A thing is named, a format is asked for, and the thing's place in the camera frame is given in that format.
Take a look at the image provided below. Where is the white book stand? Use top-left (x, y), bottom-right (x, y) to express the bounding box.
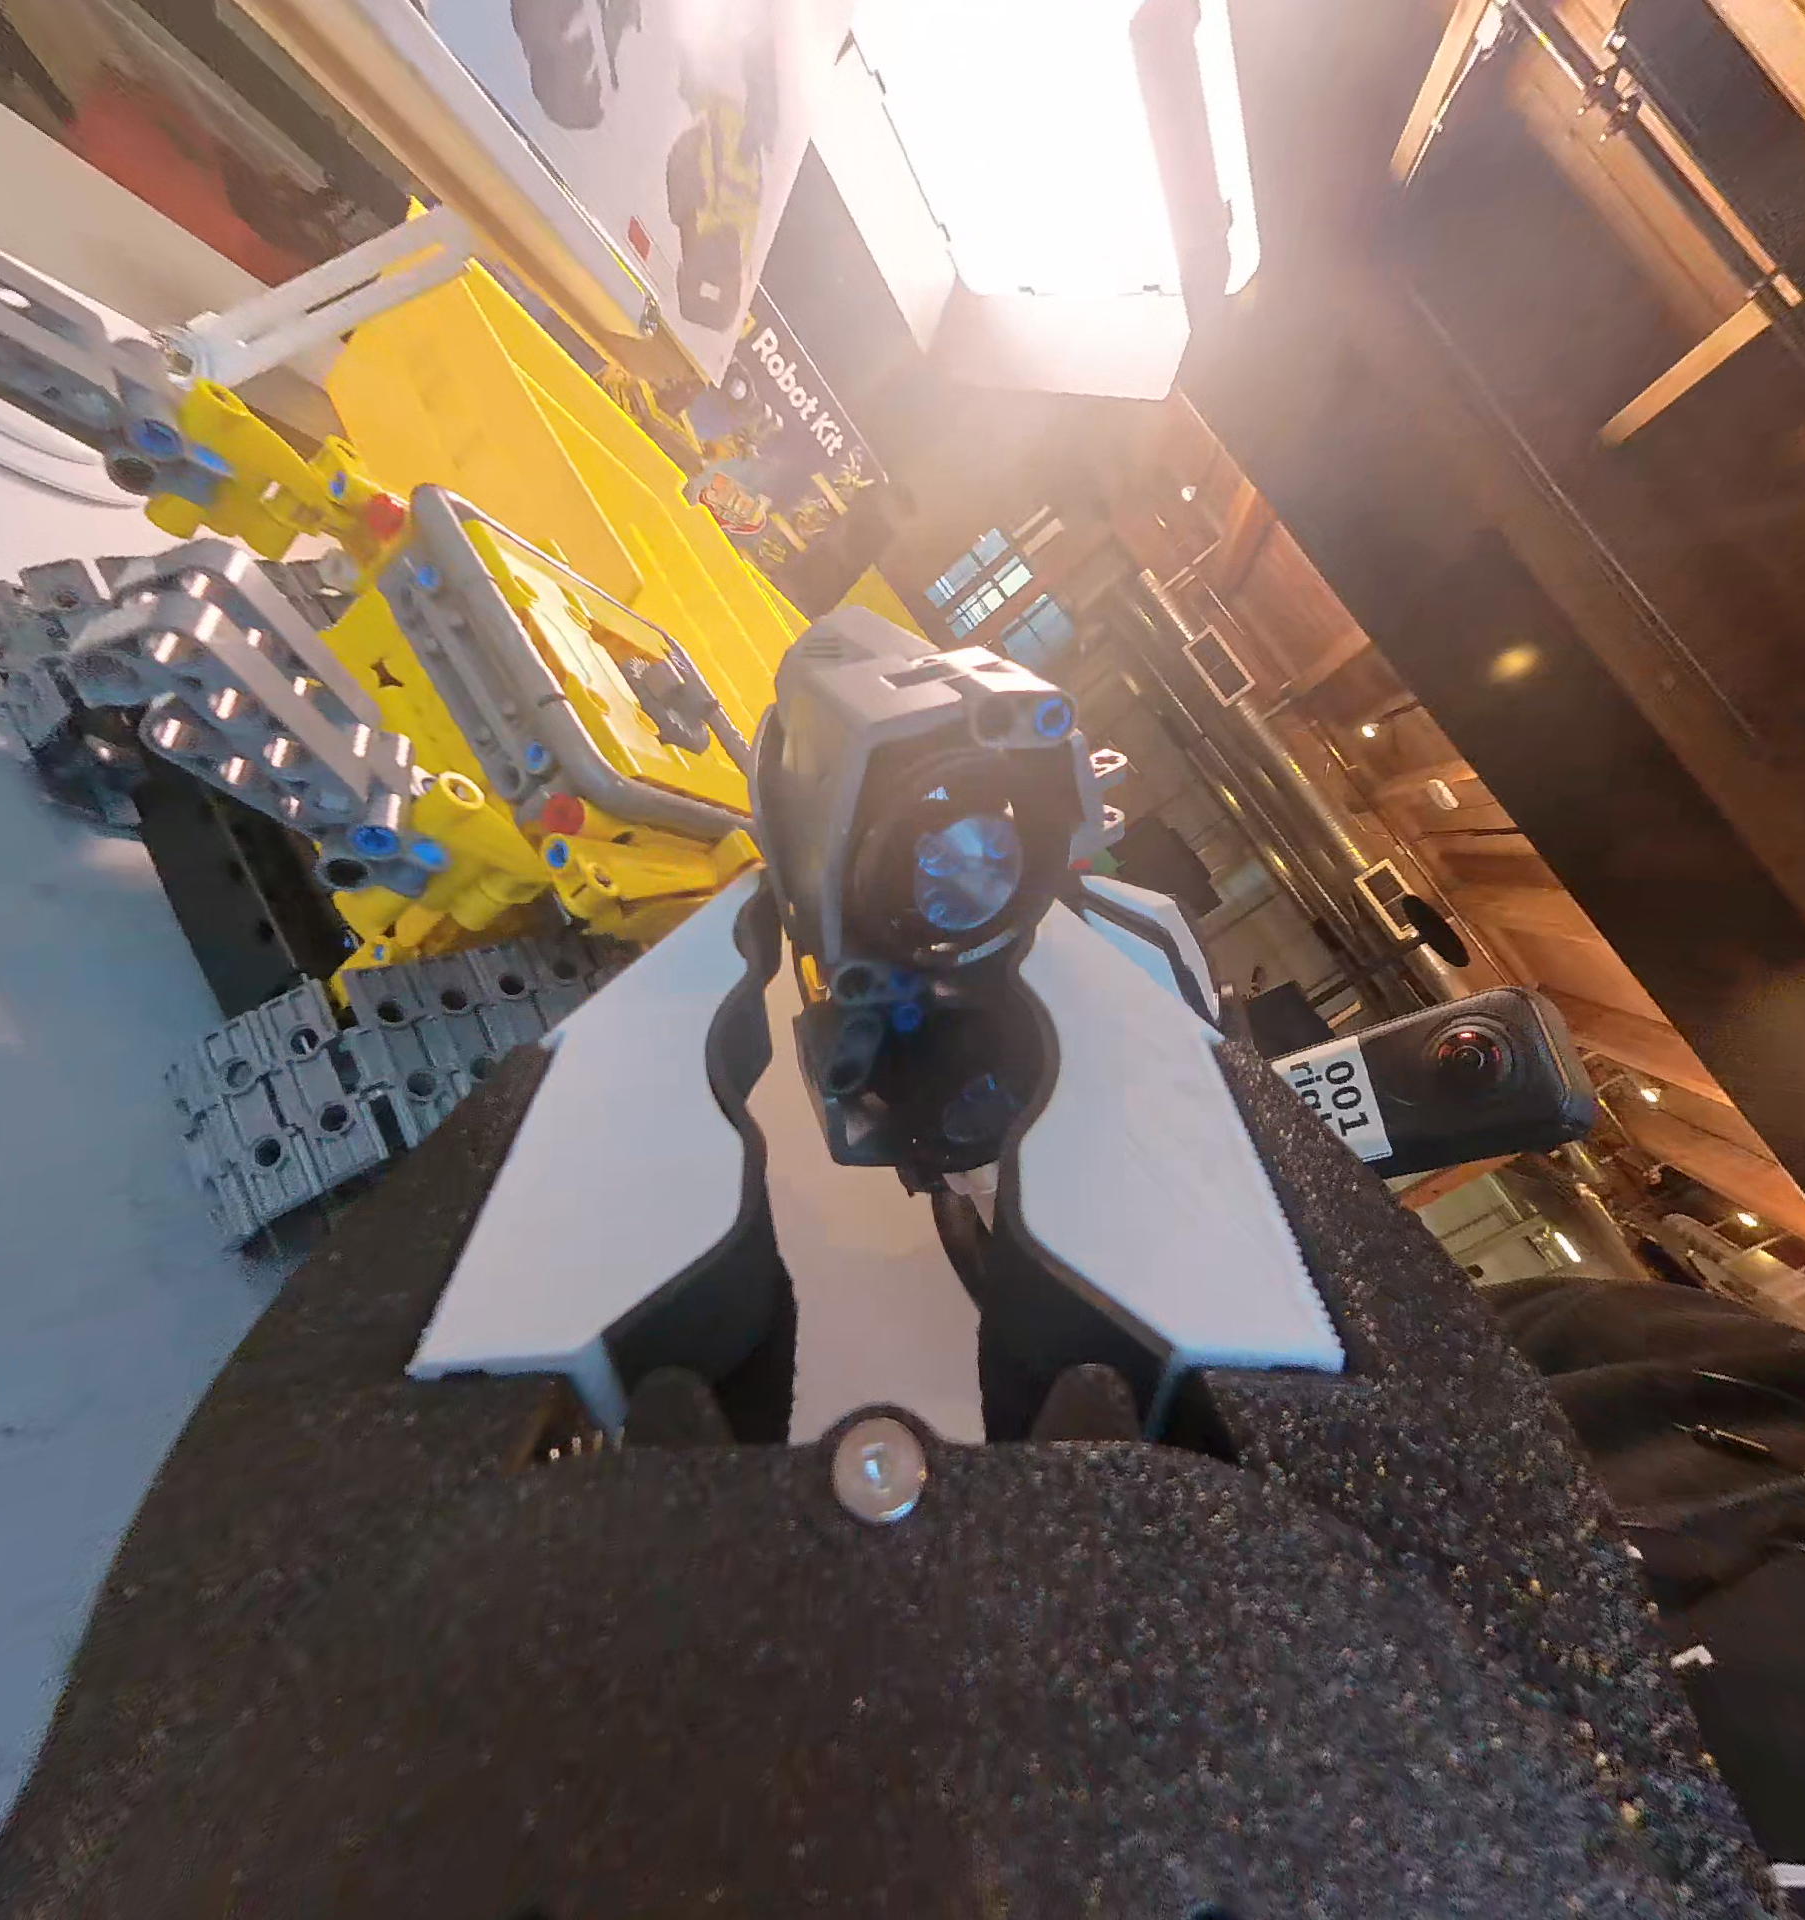
top-left (0, 0), bottom-right (678, 511)

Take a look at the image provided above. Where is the building instruction booklet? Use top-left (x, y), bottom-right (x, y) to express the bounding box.
top-left (423, 0), bottom-right (859, 337)

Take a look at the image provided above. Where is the person's right forearm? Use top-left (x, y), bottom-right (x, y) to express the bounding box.
top-left (1488, 1275), bottom-right (1805, 1878)

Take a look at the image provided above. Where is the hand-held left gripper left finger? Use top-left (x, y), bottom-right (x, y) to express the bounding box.
top-left (408, 870), bottom-right (791, 1434)

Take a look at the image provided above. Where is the grey toy robot head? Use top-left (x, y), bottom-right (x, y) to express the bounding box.
top-left (752, 610), bottom-right (1099, 1178)

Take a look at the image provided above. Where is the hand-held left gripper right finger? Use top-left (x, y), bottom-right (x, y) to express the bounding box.
top-left (986, 880), bottom-right (1355, 1441)

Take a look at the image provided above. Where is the robot kit box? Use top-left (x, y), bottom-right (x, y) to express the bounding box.
top-left (678, 285), bottom-right (911, 618)

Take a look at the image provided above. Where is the bright ceiling light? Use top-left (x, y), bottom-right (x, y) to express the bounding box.
top-left (842, 0), bottom-right (1265, 401)

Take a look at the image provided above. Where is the yellow tracked toy robot body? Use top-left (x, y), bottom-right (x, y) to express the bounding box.
top-left (0, 203), bottom-right (844, 1255)

